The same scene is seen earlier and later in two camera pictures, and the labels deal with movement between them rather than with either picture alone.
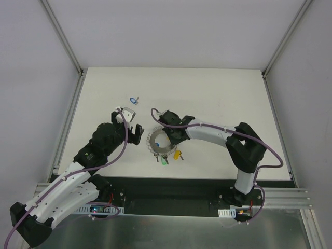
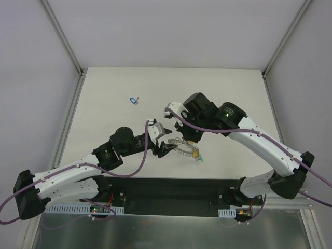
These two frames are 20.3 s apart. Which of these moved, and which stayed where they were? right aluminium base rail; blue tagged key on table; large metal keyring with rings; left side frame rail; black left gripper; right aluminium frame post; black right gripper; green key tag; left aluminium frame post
Moved: black left gripper; black right gripper; green key tag; large metal keyring with rings
Stayed: blue tagged key on table; left side frame rail; right aluminium base rail; left aluminium frame post; right aluminium frame post
